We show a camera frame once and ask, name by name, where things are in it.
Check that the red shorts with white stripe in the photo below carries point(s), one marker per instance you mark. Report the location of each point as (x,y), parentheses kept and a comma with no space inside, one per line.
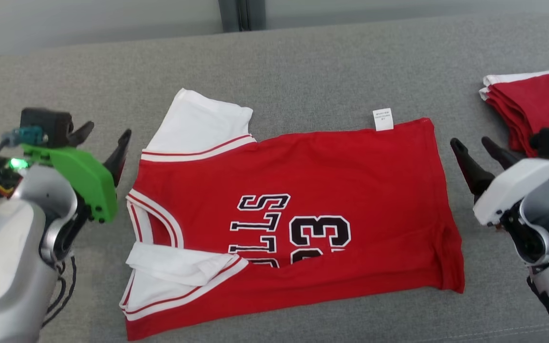
(532,105)

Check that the teal left camera plug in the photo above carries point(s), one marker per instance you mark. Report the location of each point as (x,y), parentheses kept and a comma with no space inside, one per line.
(29,136)

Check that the red and white basketball jersey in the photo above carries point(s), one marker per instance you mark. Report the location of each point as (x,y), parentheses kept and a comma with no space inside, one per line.
(350,181)

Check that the grey partition post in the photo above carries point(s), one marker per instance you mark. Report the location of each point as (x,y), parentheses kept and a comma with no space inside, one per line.
(229,14)
(254,13)

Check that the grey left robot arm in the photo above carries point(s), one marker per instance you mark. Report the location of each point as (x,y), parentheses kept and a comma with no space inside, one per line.
(3,267)

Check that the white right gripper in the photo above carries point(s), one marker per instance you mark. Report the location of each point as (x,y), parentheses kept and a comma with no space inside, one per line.
(513,186)

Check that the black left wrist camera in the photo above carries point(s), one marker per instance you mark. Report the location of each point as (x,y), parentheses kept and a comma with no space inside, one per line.
(45,124)

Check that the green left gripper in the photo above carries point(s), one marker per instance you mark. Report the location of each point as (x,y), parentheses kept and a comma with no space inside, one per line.
(88,183)

